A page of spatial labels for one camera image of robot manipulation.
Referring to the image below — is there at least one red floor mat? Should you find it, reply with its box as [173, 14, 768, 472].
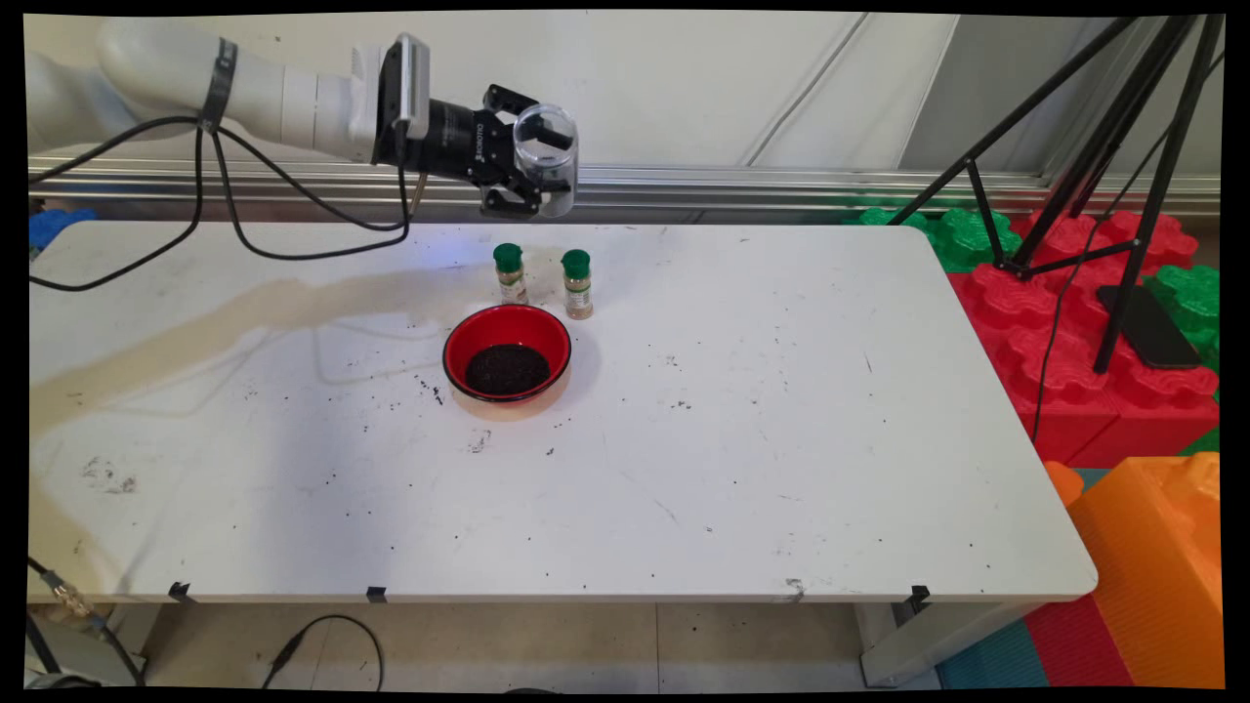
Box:
[1023, 596, 1134, 689]

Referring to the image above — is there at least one green-capped spice bottle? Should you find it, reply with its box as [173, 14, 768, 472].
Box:
[493, 243, 529, 306]
[562, 249, 595, 321]

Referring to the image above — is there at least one black velcro arm strap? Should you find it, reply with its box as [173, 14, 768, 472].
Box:
[200, 37, 238, 133]

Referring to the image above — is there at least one green giant building block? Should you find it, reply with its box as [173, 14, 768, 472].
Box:
[845, 207, 1023, 274]
[1143, 266, 1222, 374]

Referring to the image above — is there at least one red bowl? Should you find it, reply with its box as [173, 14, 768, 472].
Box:
[442, 304, 573, 404]

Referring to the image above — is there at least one black seeds pile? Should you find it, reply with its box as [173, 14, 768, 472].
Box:
[465, 344, 551, 396]

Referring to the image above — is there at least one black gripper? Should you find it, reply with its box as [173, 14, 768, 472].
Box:
[396, 85, 577, 219]

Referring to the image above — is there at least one teal floor mat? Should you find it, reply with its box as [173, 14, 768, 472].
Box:
[936, 617, 1051, 689]

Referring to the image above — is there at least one black flat phone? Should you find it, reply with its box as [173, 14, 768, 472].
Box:
[1096, 284, 1202, 370]

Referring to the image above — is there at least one orange giant building block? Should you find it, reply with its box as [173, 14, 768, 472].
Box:
[1043, 452, 1225, 689]

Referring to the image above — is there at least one black floor cable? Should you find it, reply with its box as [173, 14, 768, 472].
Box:
[262, 615, 384, 691]

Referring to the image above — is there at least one cable with metal connector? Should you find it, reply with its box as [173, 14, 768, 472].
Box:
[27, 557, 147, 684]

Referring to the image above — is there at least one red giant building block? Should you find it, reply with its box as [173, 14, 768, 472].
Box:
[945, 210, 1220, 470]

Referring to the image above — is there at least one grey table foot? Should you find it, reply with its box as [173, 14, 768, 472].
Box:
[24, 625, 147, 687]

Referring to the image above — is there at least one clear plastic jar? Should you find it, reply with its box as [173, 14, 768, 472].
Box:
[513, 103, 579, 218]

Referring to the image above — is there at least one white table leg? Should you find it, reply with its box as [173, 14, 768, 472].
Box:
[859, 600, 1038, 687]

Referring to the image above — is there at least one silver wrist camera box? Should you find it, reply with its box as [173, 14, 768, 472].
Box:
[376, 34, 432, 143]

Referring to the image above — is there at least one aluminium wall rail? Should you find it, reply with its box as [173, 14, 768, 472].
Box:
[27, 156, 1222, 226]

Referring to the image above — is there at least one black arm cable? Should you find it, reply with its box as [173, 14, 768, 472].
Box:
[29, 117, 431, 292]

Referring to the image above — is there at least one black tripod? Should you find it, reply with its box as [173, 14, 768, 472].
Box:
[887, 15, 1225, 375]

